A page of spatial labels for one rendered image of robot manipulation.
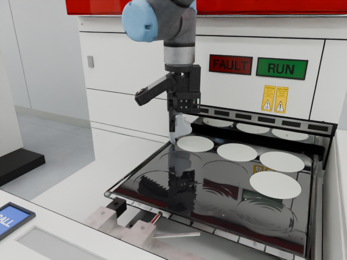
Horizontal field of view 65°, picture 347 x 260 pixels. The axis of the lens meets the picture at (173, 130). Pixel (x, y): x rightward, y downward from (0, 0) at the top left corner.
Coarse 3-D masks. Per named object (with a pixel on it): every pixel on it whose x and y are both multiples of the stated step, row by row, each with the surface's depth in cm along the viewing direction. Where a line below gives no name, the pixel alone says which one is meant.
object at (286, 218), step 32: (160, 160) 66; (192, 160) 66; (224, 160) 66; (256, 160) 65; (128, 192) 54; (160, 192) 54; (192, 192) 54; (224, 192) 54; (256, 192) 54; (224, 224) 45; (256, 224) 45; (288, 224) 45
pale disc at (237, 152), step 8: (224, 144) 74; (232, 144) 74; (240, 144) 74; (224, 152) 70; (232, 152) 70; (240, 152) 70; (248, 152) 70; (256, 152) 70; (240, 160) 66; (248, 160) 66
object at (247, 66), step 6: (216, 60) 75; (222, 60) 74; (228, 60) 73; (234, 60) 73; (240, 60) 72; (246, 60) 71; (210, 66) 76; (216, 66) 75; (222, 66) 75; (228, 66) 74; (234, 66) 73; (240, 66) 72; (246, 66) 72; (234, 72) 74; (240, 72) 73; (246, 72) 72
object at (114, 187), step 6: (168, 144) 74; (156, 150) 70; (162, 150) 71; (150, 156) 67; (144, 162) 64; (138, 168) 62; (126, 174) 59; (132, 174) 60; (120, 180) 57; (126, 180) 58; (114, 186) 55
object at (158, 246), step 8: (112, 232) 46; (120, 232) 46; (152, 248) 43; (160, 248) 43; (168, 248) 43; (176, 248) 43; (168, 256) 42; (176, 256) 42; (184, 256) 42; (192, 256) 42
